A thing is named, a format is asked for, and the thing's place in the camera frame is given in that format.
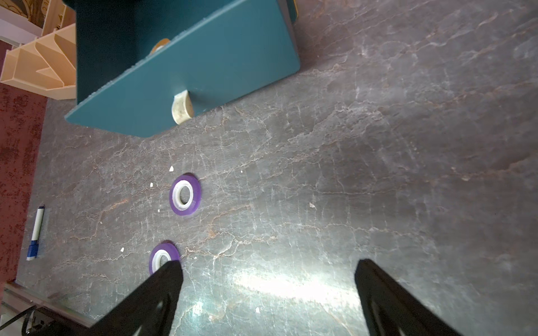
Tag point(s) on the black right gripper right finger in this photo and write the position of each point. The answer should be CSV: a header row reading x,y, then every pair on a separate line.
x,y
389,309

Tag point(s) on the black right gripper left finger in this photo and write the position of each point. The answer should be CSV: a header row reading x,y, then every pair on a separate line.
x,y
149,310

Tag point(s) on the purple tape roll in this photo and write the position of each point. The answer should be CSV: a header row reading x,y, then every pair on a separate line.
x,y
164,252
185,195

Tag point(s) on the teal drawer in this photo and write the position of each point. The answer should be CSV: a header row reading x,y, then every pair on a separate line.
x,y
218,52

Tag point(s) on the orange tape roll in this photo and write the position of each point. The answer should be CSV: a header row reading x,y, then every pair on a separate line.
x,y
159,45

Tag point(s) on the blue white marker pen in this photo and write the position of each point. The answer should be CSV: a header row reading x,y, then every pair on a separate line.
x,y
33,248

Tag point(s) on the beige plastic desk organizer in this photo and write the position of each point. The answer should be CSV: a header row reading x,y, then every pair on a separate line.
x,y
46,66

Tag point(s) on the yellow patterned book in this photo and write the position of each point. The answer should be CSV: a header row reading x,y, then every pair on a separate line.
x,y
33,10

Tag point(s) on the aluminium front rail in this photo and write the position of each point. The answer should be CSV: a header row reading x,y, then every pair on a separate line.
x,y
24,312

